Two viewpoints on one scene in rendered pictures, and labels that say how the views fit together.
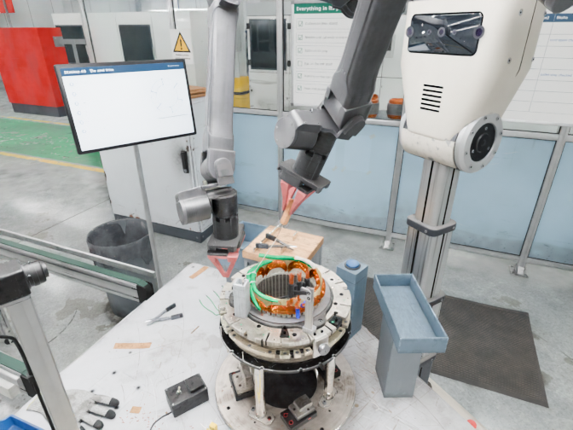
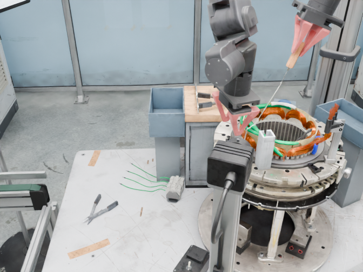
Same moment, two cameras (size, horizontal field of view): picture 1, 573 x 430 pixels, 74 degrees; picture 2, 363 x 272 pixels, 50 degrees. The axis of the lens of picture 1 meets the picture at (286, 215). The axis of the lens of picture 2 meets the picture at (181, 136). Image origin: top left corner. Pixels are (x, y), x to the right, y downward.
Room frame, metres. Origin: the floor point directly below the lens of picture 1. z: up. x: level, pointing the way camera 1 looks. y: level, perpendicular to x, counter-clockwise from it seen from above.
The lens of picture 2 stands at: (0.13, 0.57, 1.65)
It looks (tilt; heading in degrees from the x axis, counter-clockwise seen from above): 34 degrees down; 334
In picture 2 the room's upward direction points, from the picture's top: straight up
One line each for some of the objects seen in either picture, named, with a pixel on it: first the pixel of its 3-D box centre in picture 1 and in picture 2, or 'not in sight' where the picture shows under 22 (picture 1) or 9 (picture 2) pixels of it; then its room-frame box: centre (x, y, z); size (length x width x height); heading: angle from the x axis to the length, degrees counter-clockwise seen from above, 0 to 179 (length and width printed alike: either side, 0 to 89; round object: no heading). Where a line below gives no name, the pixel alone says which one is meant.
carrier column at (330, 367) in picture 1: (329, 369); (315, 196); (0.69, -0.11, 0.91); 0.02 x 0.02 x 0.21
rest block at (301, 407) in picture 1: (301, 406); (300, 236); (0.64, -0.04, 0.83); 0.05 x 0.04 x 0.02; 123
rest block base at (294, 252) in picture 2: (298, 414); (298, 243); (0.63, -0.03, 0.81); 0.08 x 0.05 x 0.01; 123
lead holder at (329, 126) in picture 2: (299, 287); (331, 121); (0.63, -0.03, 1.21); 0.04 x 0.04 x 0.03; 69
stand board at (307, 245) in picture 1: (284, 246); (216, 102); (1.04, 0.01, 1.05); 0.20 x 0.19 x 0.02; 65
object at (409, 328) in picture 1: (399, 345); (349, 160); (0.75, -0.30, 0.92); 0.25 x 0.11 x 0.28; 1
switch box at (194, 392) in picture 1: (187, 393); (192, 266); (0.70, 0.27, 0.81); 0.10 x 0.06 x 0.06; 124
